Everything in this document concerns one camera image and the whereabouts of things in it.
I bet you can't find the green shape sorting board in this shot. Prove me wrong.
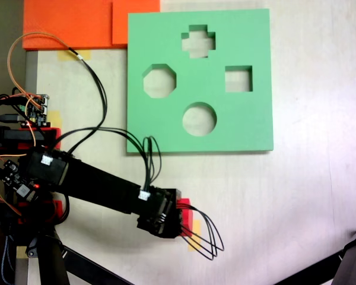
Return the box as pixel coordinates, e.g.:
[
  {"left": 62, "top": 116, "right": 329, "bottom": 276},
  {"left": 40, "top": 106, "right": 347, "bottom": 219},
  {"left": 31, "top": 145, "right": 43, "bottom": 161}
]
[{"left": 126, "top": 8, "right": 275, "bottom": 155}]

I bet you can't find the black looped wrist cable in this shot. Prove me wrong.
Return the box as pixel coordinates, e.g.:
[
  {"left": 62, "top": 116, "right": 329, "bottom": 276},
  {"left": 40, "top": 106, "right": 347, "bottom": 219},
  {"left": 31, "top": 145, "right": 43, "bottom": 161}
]
[{"left": 50, "top": 126, "right": 163, "bottom": 194}]

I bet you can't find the blue white braided cable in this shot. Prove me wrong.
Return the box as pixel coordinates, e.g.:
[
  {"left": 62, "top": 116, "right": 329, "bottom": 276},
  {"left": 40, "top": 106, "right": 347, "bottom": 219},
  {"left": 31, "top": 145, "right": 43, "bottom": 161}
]
[{"left": 1, "top": 236, "right": 16, "bottom": 285}]

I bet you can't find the large orange foam block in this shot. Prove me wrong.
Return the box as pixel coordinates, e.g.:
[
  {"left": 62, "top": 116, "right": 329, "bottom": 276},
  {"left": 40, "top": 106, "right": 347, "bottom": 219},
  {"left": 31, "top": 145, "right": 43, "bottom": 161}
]
[{"left": 22, "top": 0, "right": 114, "bottom": 50}]

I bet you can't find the red printed base clamp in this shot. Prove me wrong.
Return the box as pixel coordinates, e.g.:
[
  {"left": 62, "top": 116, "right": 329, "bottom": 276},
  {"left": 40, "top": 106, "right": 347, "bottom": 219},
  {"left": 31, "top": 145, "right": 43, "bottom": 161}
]
[
  {"left": 17, "top": 199, "right": 63, "bottom": 224},
  {"left": 17, "top": 126, "right": 62, "bottom": 151}
]

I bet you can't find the long orange wire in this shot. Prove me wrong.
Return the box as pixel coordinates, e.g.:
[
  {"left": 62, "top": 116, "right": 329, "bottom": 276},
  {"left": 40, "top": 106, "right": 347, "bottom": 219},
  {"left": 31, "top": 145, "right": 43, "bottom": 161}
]
[{"left": 7, "top": 31, "right": 71, "bottom": 99}]

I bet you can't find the yellow tape strip with print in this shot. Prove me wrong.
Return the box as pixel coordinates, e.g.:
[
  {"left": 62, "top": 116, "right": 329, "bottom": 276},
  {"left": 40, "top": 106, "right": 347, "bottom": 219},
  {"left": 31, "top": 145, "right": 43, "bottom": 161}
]
[{"left": 187, "top": 219, "right": 203, "bottom": 252}]

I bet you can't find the black USB plug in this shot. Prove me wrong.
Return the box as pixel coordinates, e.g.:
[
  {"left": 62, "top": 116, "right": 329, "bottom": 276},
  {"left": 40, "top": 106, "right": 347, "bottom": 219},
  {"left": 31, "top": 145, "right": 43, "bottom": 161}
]
[{"left": 0, "top": 113, "right": 20, "bottom": 124}]

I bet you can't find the thick black tripod leg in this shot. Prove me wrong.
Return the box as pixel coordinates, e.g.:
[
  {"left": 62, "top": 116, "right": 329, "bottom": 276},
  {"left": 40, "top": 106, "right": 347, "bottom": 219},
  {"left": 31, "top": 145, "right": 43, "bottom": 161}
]
[
  {"left": 26, "top": 228, "right": 71, "bottom": 285},
  {"left": 332, "top": 223, "right": 356, "bottom": 285}
]

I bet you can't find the thin black tripod strut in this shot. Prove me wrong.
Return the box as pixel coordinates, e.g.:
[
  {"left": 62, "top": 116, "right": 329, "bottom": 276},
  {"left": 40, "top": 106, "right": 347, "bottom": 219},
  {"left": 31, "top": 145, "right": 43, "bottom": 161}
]
[
  {"left": 272, "top": 251, "right": 347, "bottom": 285},
  {"left": 61, "top": 245, "right": 135, "bottom": 285}
]

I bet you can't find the black looped gripper cable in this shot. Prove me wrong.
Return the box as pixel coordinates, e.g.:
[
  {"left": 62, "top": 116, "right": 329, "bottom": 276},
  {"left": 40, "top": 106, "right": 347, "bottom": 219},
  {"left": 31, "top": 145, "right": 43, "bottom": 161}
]
[{"left": 180, "top": 207, "right": 225, "bottom": 261}]

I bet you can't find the long black cable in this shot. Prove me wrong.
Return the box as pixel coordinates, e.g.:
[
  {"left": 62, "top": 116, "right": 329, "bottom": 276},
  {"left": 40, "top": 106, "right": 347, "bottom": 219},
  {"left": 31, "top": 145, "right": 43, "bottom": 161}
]
[{"left": 66, "top": 46, "right": 108, "bottom": 154}]

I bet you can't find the circuit board with green terminal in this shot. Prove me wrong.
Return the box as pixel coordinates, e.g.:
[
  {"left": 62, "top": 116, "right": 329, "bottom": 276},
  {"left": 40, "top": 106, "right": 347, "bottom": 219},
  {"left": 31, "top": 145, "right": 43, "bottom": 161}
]
[{"left": 19, "top": 94, "right": 50, "bottom": 127}]

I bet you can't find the small black converter board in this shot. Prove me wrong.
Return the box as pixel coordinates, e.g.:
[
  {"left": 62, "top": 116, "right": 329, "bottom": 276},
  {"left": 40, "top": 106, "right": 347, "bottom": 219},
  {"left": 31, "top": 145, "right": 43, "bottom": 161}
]
[{"left": 0, "top": 159, "right": 40, "bottom": 200}]

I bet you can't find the red square block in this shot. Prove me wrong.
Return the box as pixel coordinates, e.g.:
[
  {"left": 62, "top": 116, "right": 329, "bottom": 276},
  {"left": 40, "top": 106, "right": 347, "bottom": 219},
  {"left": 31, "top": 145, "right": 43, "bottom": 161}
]
[{"left": 176, "top": 198, "right": 194, "bottom": 238}]

